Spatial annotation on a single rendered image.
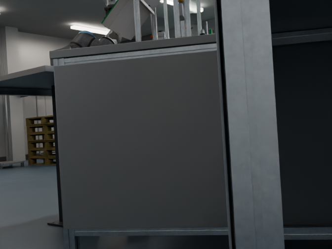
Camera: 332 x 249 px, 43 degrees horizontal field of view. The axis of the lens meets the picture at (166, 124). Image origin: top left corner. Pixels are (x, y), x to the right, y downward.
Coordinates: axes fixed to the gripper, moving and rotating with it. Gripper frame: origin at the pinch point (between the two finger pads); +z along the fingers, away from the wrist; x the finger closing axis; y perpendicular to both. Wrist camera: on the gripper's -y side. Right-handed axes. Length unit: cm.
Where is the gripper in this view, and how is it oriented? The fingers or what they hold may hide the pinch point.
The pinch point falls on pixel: (119, 41)
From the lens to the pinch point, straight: 244.0
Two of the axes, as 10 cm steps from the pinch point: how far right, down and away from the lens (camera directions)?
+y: -9.8, 0.6, 2.1
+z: 0.6, 10.0, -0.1
